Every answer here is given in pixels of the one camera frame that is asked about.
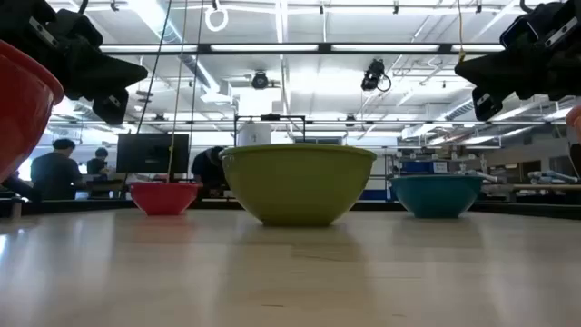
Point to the person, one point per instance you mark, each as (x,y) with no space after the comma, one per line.
(97,168)
(54,175)
(208,168)

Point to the blue storage bin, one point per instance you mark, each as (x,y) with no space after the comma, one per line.
(422,166)

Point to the green plastic bowl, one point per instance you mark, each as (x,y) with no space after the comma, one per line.
(297,186)

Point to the teal plastic bowl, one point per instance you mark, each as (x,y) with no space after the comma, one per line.
(436,195)

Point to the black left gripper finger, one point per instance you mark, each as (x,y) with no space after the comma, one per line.
(125,72)
(111,108)

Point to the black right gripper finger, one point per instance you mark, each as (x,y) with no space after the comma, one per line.
(485,104)
(485,72)

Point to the black overhead camera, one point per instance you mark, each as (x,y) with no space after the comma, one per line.
(373,76)

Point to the white cylinder container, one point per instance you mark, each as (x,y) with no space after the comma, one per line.
(254,135)

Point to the round black ceiling camera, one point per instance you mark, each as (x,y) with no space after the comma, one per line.
(259,81)

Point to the black metal rig frame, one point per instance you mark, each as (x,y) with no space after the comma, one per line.
(270,118)

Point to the small red plastic bowl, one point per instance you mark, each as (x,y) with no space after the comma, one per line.
(163,199)

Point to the black frame light bar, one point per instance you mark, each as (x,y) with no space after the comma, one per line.
(272,47)

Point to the large orange-red plastic bowl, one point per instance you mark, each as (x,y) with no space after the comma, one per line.
(20,104)

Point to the pink plastic bowl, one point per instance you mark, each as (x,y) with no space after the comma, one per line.
(575,120)

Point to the black computer monitor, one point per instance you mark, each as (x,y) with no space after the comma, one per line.
(152,153)

